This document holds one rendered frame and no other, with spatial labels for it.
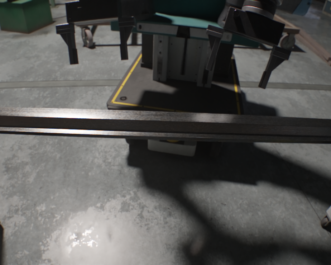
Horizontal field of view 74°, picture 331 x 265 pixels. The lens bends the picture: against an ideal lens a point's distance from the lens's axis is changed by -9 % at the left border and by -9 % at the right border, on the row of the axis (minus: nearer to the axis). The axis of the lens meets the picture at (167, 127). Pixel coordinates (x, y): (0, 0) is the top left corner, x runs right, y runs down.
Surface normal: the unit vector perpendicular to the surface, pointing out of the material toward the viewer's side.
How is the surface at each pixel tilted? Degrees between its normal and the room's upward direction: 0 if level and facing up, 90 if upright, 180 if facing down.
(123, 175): 0
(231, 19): 66
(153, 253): 0
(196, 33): 90
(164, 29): 90
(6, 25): 90
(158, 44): 90
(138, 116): 0
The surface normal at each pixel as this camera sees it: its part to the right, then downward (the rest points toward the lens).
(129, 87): 0.06, -0.77
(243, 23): -0.22, 0.25
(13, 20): -0.33, 0.59
